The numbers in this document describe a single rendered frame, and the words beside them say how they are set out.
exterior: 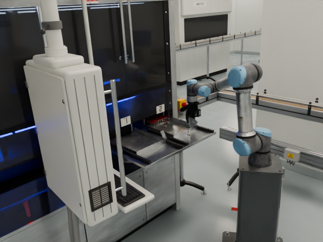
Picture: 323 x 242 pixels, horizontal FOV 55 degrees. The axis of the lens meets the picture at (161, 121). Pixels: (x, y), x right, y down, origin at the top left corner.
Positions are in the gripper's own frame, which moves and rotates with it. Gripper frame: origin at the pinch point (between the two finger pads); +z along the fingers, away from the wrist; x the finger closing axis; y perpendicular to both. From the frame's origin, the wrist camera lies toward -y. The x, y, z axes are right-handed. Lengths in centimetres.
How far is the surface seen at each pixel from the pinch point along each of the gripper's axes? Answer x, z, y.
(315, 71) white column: 143, -19, 32
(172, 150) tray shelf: -32.4, 3.6, 12.7
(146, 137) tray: -30.1, 3.3, -15.4
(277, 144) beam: 84, 37, 29
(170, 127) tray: -4.5, 3.3, -16.1
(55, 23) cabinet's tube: -98, -81, 10
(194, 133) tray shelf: -1.8, 3.6, 5.8
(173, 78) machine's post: 9.0, -31.7, -24.1
